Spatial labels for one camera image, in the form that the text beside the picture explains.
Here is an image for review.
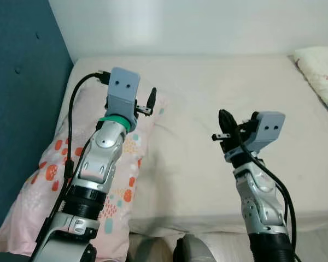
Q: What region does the pink patterned pillow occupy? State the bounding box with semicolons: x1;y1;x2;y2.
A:
0;82;167;261

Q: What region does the cream mattress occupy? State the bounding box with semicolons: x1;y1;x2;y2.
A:
57;53;328;238

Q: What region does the grey robot right leg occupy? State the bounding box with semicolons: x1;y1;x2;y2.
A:
174;234;216;262

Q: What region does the blue upholstered headboard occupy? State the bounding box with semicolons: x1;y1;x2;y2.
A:
0;0;74;235

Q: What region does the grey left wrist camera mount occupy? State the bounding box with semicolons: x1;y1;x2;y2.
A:
107;67;141;129

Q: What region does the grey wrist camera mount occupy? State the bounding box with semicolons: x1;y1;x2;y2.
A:
107;67;141;129
245;111;286;153

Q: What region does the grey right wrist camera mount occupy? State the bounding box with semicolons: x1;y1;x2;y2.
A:
245;111;286;153

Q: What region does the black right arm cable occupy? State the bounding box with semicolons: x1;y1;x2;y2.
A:
230;123;298;257

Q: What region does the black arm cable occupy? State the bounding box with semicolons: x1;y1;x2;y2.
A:
30;71;111;262
230;123;298;257

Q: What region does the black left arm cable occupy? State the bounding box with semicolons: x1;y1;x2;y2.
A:
30;71;111;262

